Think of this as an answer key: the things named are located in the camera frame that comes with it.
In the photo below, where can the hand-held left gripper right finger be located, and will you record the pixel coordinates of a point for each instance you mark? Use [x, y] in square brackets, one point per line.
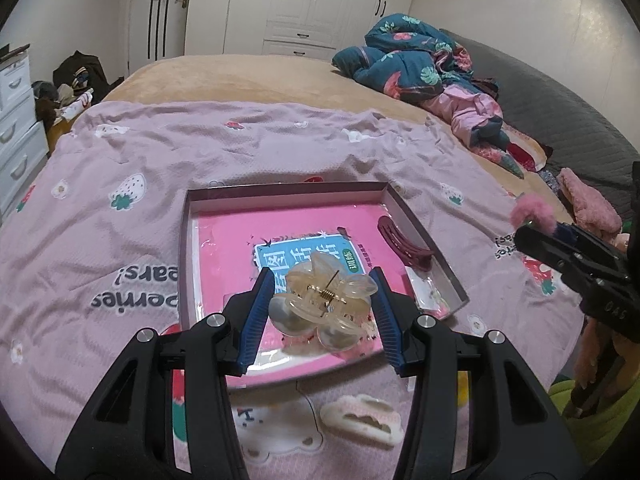
[387, 320]

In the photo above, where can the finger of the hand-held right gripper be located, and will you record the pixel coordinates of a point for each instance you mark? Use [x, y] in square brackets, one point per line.
[560, 255]
[565, 230]

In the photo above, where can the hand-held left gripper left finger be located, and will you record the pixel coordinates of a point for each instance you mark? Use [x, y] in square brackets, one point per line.
[257, 310]

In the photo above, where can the pink fluffy pompom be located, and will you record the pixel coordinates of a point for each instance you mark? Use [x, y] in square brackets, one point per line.
[530, 210]

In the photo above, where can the translucent cream flower hair claw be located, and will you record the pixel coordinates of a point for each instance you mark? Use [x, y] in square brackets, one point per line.
[300, 310]

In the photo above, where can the clear packet with small jewelry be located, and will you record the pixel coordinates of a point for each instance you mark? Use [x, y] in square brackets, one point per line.
[425, 295]

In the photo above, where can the dark red hair clip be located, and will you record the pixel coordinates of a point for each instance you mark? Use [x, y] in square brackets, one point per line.
[400, 247]

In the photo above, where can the pink shallow box tray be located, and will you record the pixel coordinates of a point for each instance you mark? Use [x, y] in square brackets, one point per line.
[280, 191]

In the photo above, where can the person's right hand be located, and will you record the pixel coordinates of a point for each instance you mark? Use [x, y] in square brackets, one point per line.
[592, 350]

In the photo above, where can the pink plush cloth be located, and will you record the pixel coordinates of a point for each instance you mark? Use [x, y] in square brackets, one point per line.
[590, 205]

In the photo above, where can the pink book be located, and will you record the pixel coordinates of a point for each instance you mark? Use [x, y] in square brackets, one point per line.
[225, 260]

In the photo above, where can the red patterned pillow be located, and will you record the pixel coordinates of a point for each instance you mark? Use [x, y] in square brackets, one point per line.
[525, 155]

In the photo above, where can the white cloud-shaped hair clip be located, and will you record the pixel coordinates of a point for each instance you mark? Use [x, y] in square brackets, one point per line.
[340, 415]

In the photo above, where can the grey padded headboard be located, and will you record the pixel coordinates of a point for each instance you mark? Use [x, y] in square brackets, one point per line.
[550, 110]

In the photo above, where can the purple printed blanket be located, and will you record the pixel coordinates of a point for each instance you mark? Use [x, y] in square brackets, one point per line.
[125, 260]

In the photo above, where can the beige bed sheet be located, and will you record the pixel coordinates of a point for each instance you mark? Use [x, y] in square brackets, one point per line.
[225, 77]

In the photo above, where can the teal floral duvet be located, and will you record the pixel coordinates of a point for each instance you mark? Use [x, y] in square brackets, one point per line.
[400, 60]

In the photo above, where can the white door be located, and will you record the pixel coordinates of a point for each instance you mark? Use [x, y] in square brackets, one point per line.
[180, 35]

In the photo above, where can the dark bags pile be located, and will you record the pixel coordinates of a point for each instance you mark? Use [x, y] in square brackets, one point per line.
[80, 67]

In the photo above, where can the white drawer cabinet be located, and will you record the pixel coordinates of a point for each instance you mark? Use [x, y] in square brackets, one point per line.
[15, 125]

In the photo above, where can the white wardrobe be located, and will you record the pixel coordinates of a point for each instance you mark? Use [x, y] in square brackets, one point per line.
[300, 0]

